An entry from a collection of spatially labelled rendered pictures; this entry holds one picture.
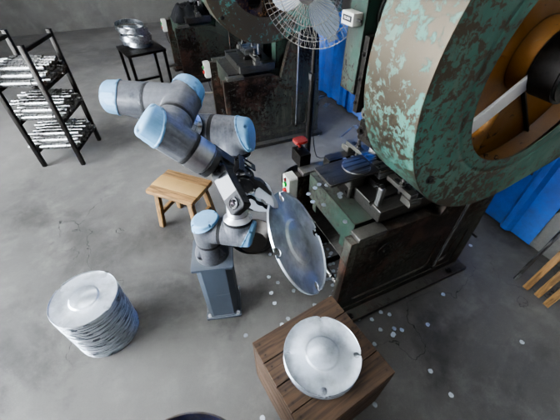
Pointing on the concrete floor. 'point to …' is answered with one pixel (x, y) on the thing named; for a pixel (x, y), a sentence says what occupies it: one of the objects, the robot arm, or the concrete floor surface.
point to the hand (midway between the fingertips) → (272, 208)
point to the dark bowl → (261, 242)
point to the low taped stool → (179, 192)
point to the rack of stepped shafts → (44, 98)
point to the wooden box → (317, 407)
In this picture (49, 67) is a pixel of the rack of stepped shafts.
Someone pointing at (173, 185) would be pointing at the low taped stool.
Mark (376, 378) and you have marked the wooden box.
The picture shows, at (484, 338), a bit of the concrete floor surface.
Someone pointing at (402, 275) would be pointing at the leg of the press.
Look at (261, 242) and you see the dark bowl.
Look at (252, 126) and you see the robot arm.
